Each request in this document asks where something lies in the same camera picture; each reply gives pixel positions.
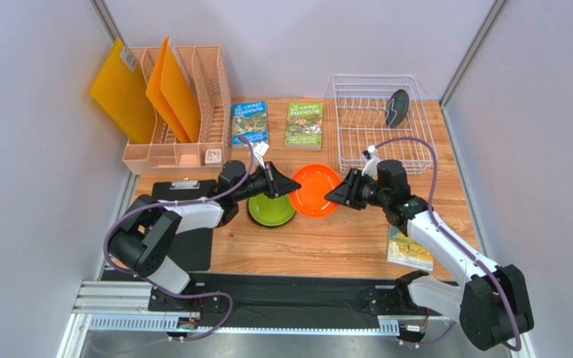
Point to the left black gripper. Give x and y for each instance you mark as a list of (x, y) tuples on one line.
[(277, 183)]

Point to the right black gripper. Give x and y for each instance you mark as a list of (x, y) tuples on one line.
[(357, 188)]

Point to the green plate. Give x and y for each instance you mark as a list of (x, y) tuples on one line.
[(264, 209)]

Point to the orange plate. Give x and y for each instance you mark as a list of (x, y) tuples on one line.
[(316, 181)]

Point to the red floral plate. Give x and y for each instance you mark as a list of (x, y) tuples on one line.
[(269, 224)]

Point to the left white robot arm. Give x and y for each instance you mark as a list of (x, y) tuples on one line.
[(142, 237)]

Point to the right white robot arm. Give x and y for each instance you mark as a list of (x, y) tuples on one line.
[(489, 302)]

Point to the green treehouse book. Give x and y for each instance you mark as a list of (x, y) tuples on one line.
[(304, 126)]

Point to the blue treehouse book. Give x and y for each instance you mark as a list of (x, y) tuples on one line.
[(249, 119)]

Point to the yellow illustrated book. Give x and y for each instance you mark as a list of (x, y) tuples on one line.
[(402, 250)]

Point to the dark brown plate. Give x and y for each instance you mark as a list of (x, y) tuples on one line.
[(397, 108)]

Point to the black clipboard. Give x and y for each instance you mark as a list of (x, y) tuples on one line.
[(190, 250)]

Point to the black base mat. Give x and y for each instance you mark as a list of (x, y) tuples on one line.
[(265, 301)]

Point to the pink plastic file organizer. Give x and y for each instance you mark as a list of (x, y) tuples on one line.
[(165, 154)]

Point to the orange folder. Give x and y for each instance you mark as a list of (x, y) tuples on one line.
[(170, 93)]

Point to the yellow folder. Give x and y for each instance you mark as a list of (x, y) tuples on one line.
[(119, 89)]

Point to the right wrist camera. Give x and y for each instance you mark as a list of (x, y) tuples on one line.
[(371, 159)]

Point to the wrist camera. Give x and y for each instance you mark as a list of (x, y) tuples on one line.
[(259, 150), (371, 159)]

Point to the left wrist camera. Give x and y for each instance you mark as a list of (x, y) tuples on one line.
[(259, 150)]

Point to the white wire dish rack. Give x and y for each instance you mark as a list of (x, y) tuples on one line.
[(359, 104)]

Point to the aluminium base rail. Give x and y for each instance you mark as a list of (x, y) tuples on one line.
[(119, 304)]

